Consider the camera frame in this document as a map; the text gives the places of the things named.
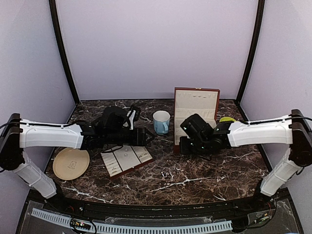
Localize green bowl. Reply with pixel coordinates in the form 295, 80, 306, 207
219, 117, 236, 122

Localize brown open jewelry box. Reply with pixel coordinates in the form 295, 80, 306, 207
173, 87, 220, 154

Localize light blue mug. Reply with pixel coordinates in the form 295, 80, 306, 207
153, 111, 170, 135

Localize black front table rail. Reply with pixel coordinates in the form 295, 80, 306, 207
41, 187, 291, 220

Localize black right corner post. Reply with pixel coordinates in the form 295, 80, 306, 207
235, 0, 265, 105

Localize white slotted cable duct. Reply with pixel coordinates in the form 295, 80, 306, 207
31, 208, 233, 234

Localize beige round plate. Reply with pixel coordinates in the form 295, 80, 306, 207
53, 148, 90, 180

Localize black corner post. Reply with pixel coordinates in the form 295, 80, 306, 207
49, 0, 80, 105
235, 0, 265, 105

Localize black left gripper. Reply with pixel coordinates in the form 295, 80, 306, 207
105, 127, 155, 147

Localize black left corner post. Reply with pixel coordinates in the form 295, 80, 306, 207
49, 0, 80, 105

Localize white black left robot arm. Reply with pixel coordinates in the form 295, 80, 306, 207
0, 106, 155, 213

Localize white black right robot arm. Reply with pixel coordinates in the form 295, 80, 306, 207
179, 109, 312, 212

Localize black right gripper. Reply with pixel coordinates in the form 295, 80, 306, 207
179, 136, 209, 154

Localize brown jewelry tray insert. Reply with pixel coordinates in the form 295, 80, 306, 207
100, 145, 154, 179

